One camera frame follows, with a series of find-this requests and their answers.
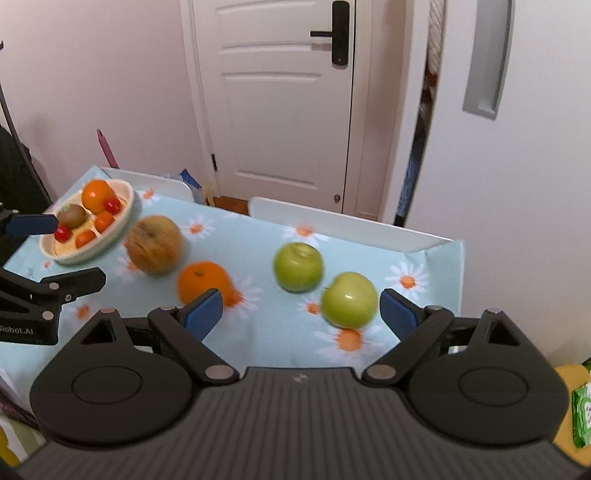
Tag green apple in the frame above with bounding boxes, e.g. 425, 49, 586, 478
273, 243, 324, 293
321, 272, 379, 330

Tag hanging clothes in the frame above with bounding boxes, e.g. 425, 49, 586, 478
394, 0, 447, 227

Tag brown kiwi with sticker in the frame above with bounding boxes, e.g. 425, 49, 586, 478
56, 203, 88, 230

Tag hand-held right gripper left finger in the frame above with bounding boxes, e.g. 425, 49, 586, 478
78, 288, 240, 384

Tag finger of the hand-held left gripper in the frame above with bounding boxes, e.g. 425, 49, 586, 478
0, 267, 107, 309
0, 204, 60, 241

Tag grey recessed wardrobe handle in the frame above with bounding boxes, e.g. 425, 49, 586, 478
463, 0, 515, 120

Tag yellow cartoon plate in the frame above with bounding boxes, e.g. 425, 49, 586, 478
39, 179, 141, 265

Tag medium orange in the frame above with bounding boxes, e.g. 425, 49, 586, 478
178, 261, 233, 306

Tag dark cloth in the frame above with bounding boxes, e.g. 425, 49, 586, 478
0, 126, 52, 214

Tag large orange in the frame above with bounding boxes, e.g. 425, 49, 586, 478
82, 180, 116, 214

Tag white chair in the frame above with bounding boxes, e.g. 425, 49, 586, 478
99, 167, 195, 204
248, 196, 454, 253

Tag white panel door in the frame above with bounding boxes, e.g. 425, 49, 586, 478
181, 0, 431, 219

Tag white wardrobe door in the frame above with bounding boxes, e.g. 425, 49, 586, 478
401, 0, 591, 372

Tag green packet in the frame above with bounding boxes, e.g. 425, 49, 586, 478
571, 357, 591, 462

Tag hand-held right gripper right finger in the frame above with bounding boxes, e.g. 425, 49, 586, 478
360, 288, 525, 384

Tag red yellow apple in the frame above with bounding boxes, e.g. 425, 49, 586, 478
124, 215, 184, 277

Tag yellow stool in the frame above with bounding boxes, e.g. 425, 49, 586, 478
551, 364, 591, 463

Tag blue daisy print tablecloth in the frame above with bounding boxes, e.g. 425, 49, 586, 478
0, 165, 466, 416

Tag black door lock handle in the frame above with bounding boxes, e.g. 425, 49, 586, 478
310, 1, 350, 65

